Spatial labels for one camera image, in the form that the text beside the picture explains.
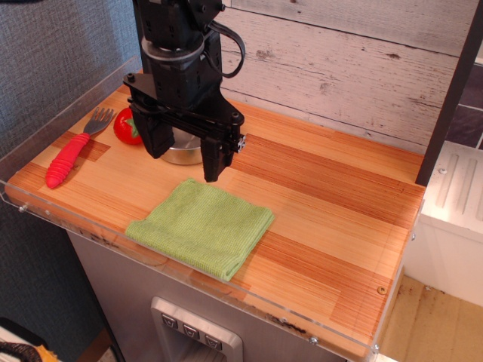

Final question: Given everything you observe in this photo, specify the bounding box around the grey cabinet with dispenser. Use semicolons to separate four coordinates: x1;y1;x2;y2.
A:
69;233;373;361

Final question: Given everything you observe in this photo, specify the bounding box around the dark right post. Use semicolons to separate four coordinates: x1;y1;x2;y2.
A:
415;1;482;186

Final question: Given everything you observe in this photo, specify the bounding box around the stainless steel pot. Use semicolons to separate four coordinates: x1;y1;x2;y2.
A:
161;127;202;165

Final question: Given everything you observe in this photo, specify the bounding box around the green folded cloth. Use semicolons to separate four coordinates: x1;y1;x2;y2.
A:
125;179;275;281

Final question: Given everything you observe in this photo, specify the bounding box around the red toy strawberry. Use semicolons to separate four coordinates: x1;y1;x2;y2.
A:
113;108;143;145

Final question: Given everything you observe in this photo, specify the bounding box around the clear acrylic table guard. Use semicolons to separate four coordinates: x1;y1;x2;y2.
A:
1;61;424;361

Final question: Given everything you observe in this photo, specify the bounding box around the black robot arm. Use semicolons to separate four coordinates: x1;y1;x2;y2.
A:
124;1;246;183

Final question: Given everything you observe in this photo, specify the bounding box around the red handled grey fork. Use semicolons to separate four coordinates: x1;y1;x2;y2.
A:
45;108;114;189

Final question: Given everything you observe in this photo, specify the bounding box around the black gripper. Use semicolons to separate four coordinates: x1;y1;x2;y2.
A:
123;62;245;183

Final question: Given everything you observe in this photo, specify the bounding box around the white side cabinet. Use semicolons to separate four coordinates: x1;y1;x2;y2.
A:
404;142;482;305

